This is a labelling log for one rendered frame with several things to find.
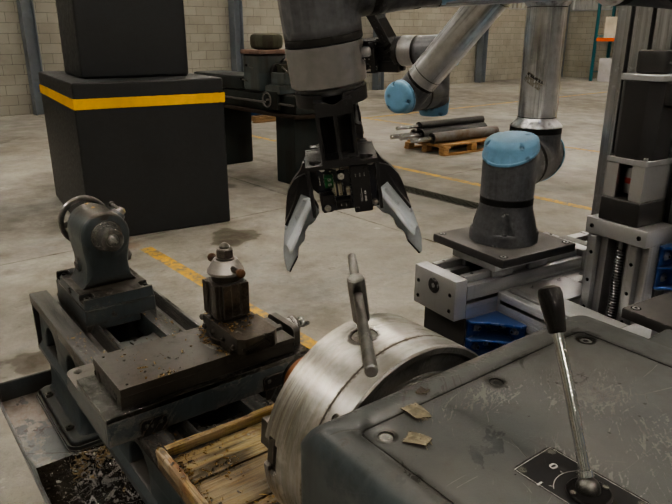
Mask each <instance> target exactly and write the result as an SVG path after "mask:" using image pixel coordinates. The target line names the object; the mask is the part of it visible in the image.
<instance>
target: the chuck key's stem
mask: <svg viewBox="0 0 672 504"><path fill-rule="evenodd" d="M347 285H348V292H349V298H350V305H351V311H352V318H353V322H355V323H356V324H357V318H356V311H355V304H354V298H353V294H354V293H355V292H362V293H363V298H364V303H365V309H366V314H367V319H368V321H369V320H370V313H369V306H368V299H367V292H366V284H365V277H364V275H362V274H360V273H354V274H351V275H349V276H348V277H347Z"/></svg>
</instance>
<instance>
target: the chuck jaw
mask: <svg viewBox="0 0 672 504"><path fill-rule="evenodd" d="M269 418H270V415H267V416H264V417H262V425H261V443H262V444H264V445H265V446H266V447H267V448H268V456H267V460H268V461H269V462H270V463H271V464H272V469H273V470H274V471H276V453H277V447H276V446H275V440H274V439H270V440H268V439H267V438H266V437H265V434H266V429H267V425H268V421H269Z"/></svg>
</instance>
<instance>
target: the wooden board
mask: <svg viewBox="0 0 672 504"><path fill-rule="evenodd" d="M274 404H275V403H274ZM274 404H272V405H269V406H266V407H263V408H261V409H258V410H256V411H253V412H250V413H249V414H247V415H245V416H243V417H241V418H238V419H236V420H233V421H230V422H227V423H224V424H221V425H218V426H216V427H214V428H211V429H212V432H211V429H210V430H206V431H203V432H200V433H197V434H194V435H192V436H189V437H186V438H184V439H181V440H179V441H180V442H181V444H179V441H176V442H173V443H171V444H168V445H166V446H164V448H162V447H160V448H159V450H157V449H156V451H155V453H156V457H157V462H158V468H159V469H160V471H161V472H162V473H163V474H164V476H165V477H166V478H167V480H168V481H169V482H170V484H171V485H172V486H173V487H174V489H175V490H176V491H177V493H178V494H179V495H180V497H182V499H183V501H184V502H185V503H186V504H209V503H208V502H210V501H211V500H212V499H213V501H211V504H218V503H220V502H222V503H220V504H251V503H252V504H271V503H272V501H276V500H277V499H276V498H275V497H272V494H273V493H272V491H271V489H270V487H269V484H268V481H267V478H266V474H265V468H264V462H265V461H266V460H267V456H268V448H267V447H266V446H265V445H264V444H262V443H261V425H262V417H264V416H267V415H270V414H271V412H272V409H273V406H274ZM198 434H200V435H201V436H200V435H198ZM218 440H219V441H218ZM220 440H221V441H220ZM215 441H216V442H215ZM208 443H209V444H208ZM210 443H212V444H214V445H212V444H210ZM222 443H223V444H222ZM205 444H206V445H205ZM222 445H223V446H222ZM219 446H220V447H221V448H220V449H219ZM193 448H194V449H193ZM204 448H206V449H204ZM197 449H198V450H197ZM199 449H200V450H199ZM226 449H228V451H227V452H226ZM192 450H193V452H192ZM195 450H196V451H195ZM205 450H207V451H205ZM203 452H205V453H207V454H204V453H203ZM184 453H185V454H184ZM194 453H195V455H193V454H194ZM197 453H198V454H197ZM181 454H182V455H183V454H184V457H183V456H182V455H181ZM188 454H189V455H188ZM214 454H216V455H214ZM220 454H221V455H220ZM224 454H225V455H224ZM179 455H180V456H181V457H180V456H179ZM185 455H186V456H187V457H186V458H187V460H186V459H185ZM222 455H223V456H222ZM188 456H189V457H188ZM233 456H234V457H233ZM235 456H236V457H235ZM178 457H180V458H179V459H178ZM223 457H229V458H228V459H227V458H226V459H225V458H223ZM265 457H266V458H265ZM238 458H239V459H238ZM174 459H175V460H174ZM192 459H193V460H192ZM229 459H230V460H231V461H229ZM190 460H192V462H187V461H190ZM205 460H206V461H205ZM217 460H219V462H218V463H217V465H218V464H219V465H220V466H219V467H218V466H217V467H216V465H215V464H214V463H216V461H217ZM179 461H181V462H182V461H183V462H182V464H183V466H186V468H185V469H186V470H185V469H184V468H183V470H182V467H179V465H180V466H181V464H180V463H179V464H178V463H176V462H179ZM194 461H195V462H194ZM226 461H227V463H225V464H224V462H226ZM236 461H237V462H236ZM172 462H174V463H173V465H172V466H171V465H170V464H171V463H172ZM228 462H229V463H232V464H233V466H230V465H229V463H228ZM187 463H189V464H187ZM193 463H194V464H193ZM207 463H208V464H207ZM221 464H222V465H221ZM227 464H228V465H227ZM237 465H238V466H237ZM240 465H241V466H240ZM231 467H232V468H231ZM234 467H235V469H233V468H234ZM179 468H180V469H179ZM187 468H192V469H191V470H189V471H188V470H187ZM221 468H222V469H221ZM227 468H229V470H227ZM202 469H205V470H206V471H207V470H208V471H212V469H214V471H212V474H209V473H210V472H208V471H207V472H206V471H203V470H202ZM224 469H225V470H226V472H225V471H224ZM180 470H181V472H179V471H180ZM184 470H185V471H184ZM194 470H195V471H194ZM199 470H200V471H199ZM187 471H188V473H184V472H187ZM228 471H230V472H231V473H230V474H229V473H228ZM191 472H194V475H192V476H188V474H189V473H191ZM218 472H219V475H218ZM241 472H242V473H241ZM233 473H234V474H233ZM191 474H192V473H191ZM191 474H190V475H191ZM213 474H215V476H213ZM206 475H208V477H206ZM209 475H210V476H209ZM217 475H218V476H217ZM225 475H228V476H229V478H227V477H225ZM242 475H244V477H242ZM183 477H184V478H185V479H184V478H183ZM201 477H202V479H201ZM230 477H231V478H232V480H229V479H231V478H230ZM182 478H183V479H182ZM191 478H193V479H192V480H191V481H190V479H191ZM194 479H195V480H194ZM198 479H200V480H198ZM225 479H226V480H225ZM252 479H253V480H252ZM203 480H204V481H203ZM238 480H239V481H238ZM196 481H199V482H201V485H199V482H198V483H196V484H193V483H194V482H196ZM202 481H203V482H202ZM196 485H198V486H197V488H196V487H195V486H196ZM188 487H189V488H188ZM201 488H202V489H203V490H202V489H201ZM242 488H244V489H242ZM206 490H208V492H207V491H206ZM237 490H238V491H240V492H241V493H240V494H239V493H238V492H237ZM201 492H202V493H201ZM242 492H243V493H242ZM203 493H206V494H203ZM207 494H208V495H207ZM259 494H267V495H259ZM221 496H222V497H221ZM261 496H262V497H261ZM266 496H268V497H266ZM205 497H208V498H207V499H205ZM210 497H211V499H210ZM221 498H223V500H222V499H221ZM260 499H261V500H262V501H261V500H260ZM263 499H264V500H263ZM209 500H210V501H209ZM238 500H239V501H238ZM246 500H247V501H249V502H248V503H247V501H246ZM259 500H260V501H259ZM254 501H259V502H258V503H257V502H256V503H255V502H254ZM267 501H269V502H268V503H267ZM212 502H213V503H212ZM243 502H244V503H243ZM270 502H271V503H270ZM272 504H280V503H279V502H278V501H277V502H276V503H272Z"/></svg>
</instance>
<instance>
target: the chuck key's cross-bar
mask: <svg viewBox="0 0 672 504"><path fill-rule="evenodd" d="M348 264H349V271H350V275H351V274H354V273H359V270H358V264H357V258H356V255H355V254H354V253H350V254H349V255H348ZM353 298H354V304H355V311H356V318H357V325H358V332H359V338H360V345H361V352H362V359H363V365H364V372H365V375H366V376H368V377H370V378H371V377H375V376H376V375H377V374H378V367H377V362H376V358H375V353H374V348H373V343H372V338H371V333H370V328H369V324H368V319H367V314H366V309H365V303H364V298H363V293H362V292H355V293H354V294H353Z"/></svg>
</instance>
